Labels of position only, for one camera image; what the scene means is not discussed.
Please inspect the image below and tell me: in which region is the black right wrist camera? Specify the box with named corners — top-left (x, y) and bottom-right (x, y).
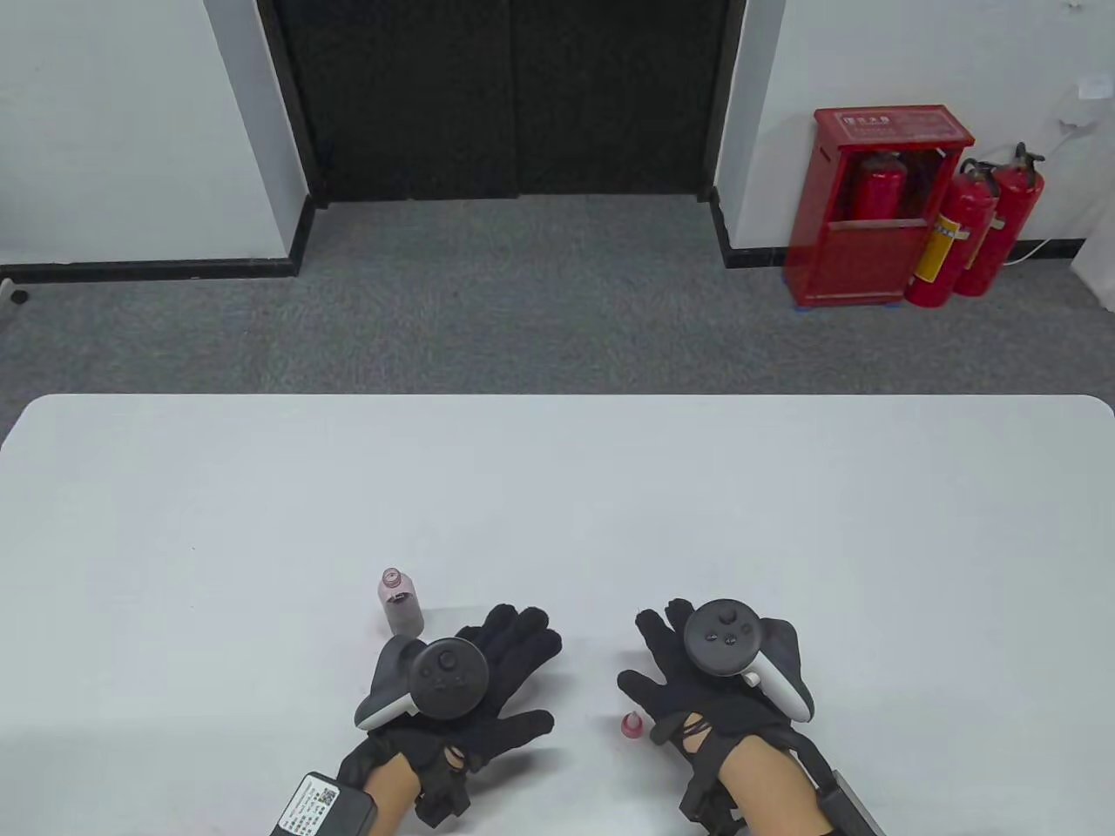
top-left (678, 733), bottom-right (743, 828)

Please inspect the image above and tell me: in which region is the person's left forearm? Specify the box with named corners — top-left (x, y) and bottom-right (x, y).
top-left (360, 752), bottom-right (425, 836)

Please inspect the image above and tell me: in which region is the plain black wrist box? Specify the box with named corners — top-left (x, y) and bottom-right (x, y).
top-left (814, 768), bottom-right (886, 836)

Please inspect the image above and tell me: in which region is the black double door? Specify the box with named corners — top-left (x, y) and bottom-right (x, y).
top-left (257, 0), bottom-right (748, 208)

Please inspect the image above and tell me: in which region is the red fire extinguisher cabinet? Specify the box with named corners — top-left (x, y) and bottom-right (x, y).
top-left (782, 104), bottom-right (976, 308)

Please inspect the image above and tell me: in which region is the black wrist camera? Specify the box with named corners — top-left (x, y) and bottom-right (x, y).
top-left (413, 765), bottom-right (473, 828)
top-left (678, 733), bottom-right (743, 828)

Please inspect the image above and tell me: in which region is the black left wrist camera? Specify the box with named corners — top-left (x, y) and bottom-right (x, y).
top-left (413, 765), bottom-right (473, 828)

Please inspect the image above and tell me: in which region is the red fire extinguisher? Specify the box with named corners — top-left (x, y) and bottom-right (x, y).
top-left (954, 142), bottom-right (1046, 298)

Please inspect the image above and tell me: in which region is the person's left hand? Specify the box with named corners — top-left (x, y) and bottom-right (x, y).
top-left (337, 603), bottom-right (564, 790)

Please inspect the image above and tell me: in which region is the red extinguisher with yellow label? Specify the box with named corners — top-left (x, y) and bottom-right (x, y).
top-left (903, 158), bottom-right (1001, 309)

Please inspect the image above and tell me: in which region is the person's right forearm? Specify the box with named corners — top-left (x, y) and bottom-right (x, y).
top-left (719, 740), bottom-right (839, 836)

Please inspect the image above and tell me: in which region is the black labelled wrist box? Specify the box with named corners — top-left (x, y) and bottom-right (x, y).
top-left (268, 771), bottom-right (378, 836)

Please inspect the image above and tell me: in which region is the black and white right controller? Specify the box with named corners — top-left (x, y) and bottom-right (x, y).
top-left (684, 599), bottom-right (816, 723)

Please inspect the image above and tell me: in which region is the white plastic object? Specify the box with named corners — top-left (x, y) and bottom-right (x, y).
top-left (1071, 233), bottom-right (1115, 313)

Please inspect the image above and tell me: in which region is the person's right hand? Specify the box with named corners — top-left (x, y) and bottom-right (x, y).
top-left (617, 597), bottom-right (815, 750)

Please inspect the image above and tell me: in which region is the clear soy sauce bottle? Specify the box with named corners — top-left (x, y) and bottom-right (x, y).
top-left (378, 568), bottom-right (426, 637)

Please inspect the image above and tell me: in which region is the white wall cable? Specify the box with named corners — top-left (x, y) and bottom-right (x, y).
top-left (1006, 109), bottom-right (1100, 266)

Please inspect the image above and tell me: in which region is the red extinguisher inside cabinet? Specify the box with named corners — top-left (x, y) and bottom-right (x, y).
top-left (849, 150), bottom-right (908, 221)

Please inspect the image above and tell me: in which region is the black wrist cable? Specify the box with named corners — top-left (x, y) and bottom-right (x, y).
top-left (784, 725), bottom-right (835, 790)

